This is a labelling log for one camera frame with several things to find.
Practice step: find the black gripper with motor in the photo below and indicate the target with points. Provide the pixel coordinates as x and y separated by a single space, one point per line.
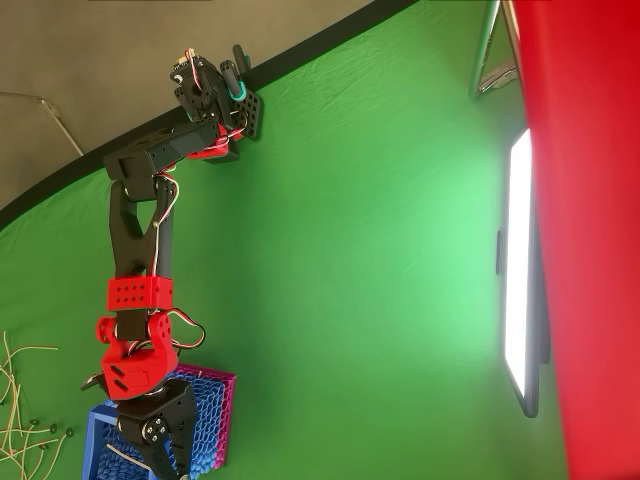
167 407

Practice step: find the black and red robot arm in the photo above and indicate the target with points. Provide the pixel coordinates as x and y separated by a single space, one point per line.
130 240

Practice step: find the blue and magenta mesh basket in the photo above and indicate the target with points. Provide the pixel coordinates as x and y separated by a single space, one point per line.
210 400

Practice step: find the green cloth with black rim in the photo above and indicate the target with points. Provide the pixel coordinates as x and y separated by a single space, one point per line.
375 200

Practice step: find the black clamp with teal band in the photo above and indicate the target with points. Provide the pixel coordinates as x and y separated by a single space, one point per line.
234 82

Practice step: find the bright LED light panel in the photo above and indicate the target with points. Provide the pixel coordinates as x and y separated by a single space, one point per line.
517 250

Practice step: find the large red blurred object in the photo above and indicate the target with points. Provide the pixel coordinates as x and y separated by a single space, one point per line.
590 225

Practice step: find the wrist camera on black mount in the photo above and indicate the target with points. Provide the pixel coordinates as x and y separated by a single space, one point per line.
92 382

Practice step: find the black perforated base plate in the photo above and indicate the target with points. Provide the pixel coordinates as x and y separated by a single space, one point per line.
252 112

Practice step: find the silver metal frame stand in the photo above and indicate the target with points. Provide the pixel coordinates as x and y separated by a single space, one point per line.
480 55

